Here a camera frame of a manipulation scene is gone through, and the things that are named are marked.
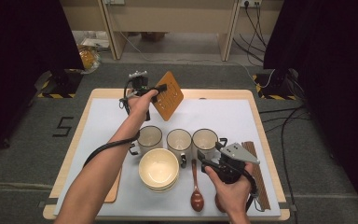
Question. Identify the white wall socket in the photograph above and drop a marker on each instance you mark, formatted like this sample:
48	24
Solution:
251	2

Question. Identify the black curtain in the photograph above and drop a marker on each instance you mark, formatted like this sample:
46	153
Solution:
329	77
18	62

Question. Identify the beige wooden desk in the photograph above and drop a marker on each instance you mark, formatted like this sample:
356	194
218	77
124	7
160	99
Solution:
174	18

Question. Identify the person's left hand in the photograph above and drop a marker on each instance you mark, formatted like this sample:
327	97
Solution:
141	104

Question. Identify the white table mat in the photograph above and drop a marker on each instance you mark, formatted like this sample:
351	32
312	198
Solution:
112	118

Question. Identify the person's right hand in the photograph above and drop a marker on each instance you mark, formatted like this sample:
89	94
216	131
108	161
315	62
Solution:
234	196

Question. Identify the white papers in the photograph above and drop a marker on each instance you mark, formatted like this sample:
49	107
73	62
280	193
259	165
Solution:
94	42

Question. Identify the black stand base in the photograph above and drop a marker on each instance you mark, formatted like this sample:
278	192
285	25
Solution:
275	82
65	82

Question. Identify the carved wooden coaster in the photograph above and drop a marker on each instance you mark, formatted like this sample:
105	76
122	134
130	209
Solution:
171	102
115	189

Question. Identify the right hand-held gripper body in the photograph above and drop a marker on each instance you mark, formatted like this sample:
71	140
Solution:
236	158

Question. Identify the white mug with black rim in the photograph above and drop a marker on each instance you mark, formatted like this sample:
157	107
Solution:
150	137
178	140
203	140

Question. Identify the row of brown chopsticks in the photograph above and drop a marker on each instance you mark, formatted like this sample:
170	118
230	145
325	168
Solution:
262	193

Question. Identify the yellow plastic bag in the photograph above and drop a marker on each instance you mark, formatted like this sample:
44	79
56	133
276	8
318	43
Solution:
88	59

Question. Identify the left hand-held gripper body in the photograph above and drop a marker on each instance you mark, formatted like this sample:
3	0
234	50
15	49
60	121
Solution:
140	82

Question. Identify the yellow black hazard tape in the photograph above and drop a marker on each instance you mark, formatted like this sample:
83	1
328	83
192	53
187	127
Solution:
279	97
56	95

